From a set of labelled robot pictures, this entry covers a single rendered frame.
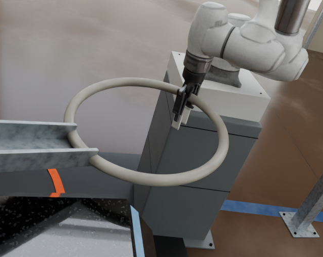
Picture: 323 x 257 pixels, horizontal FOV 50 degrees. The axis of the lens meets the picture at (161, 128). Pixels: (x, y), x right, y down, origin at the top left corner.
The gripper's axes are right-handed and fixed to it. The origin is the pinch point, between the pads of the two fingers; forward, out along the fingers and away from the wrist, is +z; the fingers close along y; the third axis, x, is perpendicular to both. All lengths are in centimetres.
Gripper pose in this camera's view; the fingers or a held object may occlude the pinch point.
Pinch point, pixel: (181, 118)
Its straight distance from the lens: 125.7
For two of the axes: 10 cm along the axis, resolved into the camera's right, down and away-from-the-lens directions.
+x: 8.0, 4.8, -3.7
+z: -2.1, 7.9, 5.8
